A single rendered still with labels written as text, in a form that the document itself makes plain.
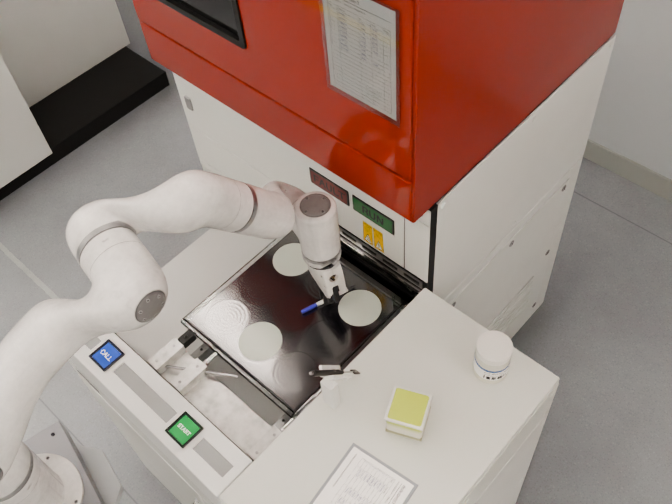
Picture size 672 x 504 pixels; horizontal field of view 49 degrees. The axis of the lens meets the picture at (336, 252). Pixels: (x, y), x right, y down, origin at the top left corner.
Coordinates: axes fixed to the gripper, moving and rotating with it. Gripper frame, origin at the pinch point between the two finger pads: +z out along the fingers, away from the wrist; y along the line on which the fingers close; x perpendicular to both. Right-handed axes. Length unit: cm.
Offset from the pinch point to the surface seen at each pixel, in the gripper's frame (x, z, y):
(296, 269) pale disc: 2.4, 2.3, 11.8
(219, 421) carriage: 34.1, 4.2, -13.6
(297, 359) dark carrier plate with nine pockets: 13.3, 2.4, -10.0
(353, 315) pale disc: -2.8, 2.3, -6.6
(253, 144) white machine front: -1.8, -14.9, 38.6
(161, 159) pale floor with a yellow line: 6, 92, 161
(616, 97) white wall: -152, 57, 57
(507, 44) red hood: -39, -56, -5
